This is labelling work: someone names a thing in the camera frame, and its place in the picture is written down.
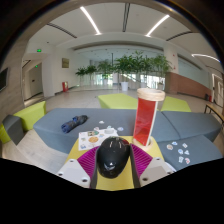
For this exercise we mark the small printed sticker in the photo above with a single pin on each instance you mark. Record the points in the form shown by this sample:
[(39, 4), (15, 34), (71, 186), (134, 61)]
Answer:
[(187, 152), (184, 145), (187, 161), (174, 143), (180, 159), (170, 147), (180, 151)]

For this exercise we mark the white printed sticker sheet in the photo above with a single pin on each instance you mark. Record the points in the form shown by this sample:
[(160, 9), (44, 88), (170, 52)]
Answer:
[(88, 140)]

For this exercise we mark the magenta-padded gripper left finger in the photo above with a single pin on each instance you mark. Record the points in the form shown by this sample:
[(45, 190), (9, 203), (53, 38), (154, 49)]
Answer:
[(87, 163)]

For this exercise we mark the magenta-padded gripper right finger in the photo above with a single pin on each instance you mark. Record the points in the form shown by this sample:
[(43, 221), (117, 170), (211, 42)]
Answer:
[(142, 161)]

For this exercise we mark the red fire extinguisher box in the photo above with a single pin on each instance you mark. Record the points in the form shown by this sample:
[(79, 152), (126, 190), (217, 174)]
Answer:
[(65, 86)]

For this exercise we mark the long grey upholstered bench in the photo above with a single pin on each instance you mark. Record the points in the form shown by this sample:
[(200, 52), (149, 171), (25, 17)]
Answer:
[(46, 130)]

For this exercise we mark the row of potted plants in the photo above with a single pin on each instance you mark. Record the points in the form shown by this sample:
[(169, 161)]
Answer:
[(126, 63)]

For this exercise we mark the brown wall plaque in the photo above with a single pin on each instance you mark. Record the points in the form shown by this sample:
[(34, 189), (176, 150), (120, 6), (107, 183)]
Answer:
[(65, 63)]

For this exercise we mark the black computer mouse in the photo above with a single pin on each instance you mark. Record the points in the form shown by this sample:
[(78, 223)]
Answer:
[(112, 156)]

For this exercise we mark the strip ceiling lights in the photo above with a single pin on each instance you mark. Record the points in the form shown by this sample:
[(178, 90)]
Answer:
[(90, 20)]

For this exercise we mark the green exit sign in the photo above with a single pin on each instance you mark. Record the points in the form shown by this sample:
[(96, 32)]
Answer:
[(39, 50)]

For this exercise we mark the small pale sticker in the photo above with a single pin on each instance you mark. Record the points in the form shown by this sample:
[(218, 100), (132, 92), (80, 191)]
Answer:
[(101, 122), (120, 128)]

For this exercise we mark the dark wall screen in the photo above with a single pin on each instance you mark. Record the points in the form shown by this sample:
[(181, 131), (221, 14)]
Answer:
[(3, 80)]

